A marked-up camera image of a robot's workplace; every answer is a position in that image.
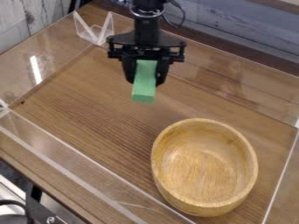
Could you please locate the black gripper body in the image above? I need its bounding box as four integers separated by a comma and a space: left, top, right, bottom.
107, 12, 187, 62

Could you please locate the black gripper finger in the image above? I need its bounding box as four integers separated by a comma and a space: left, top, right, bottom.
155, 58, 171, 86
121, 56, 136, 83

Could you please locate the green rectangular block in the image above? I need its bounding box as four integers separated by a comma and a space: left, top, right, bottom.
131, 60, 156, 103

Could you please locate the brown wooden bowl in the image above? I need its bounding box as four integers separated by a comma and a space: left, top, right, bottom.
151, 118, 257, 217

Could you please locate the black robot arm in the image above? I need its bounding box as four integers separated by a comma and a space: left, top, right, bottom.
107, 0, 187, 86

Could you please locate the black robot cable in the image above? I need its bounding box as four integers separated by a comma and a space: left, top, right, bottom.
160, 0, 187, 30

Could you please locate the black cable bottom left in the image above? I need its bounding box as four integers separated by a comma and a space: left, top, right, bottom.
0, 199, 28, 224

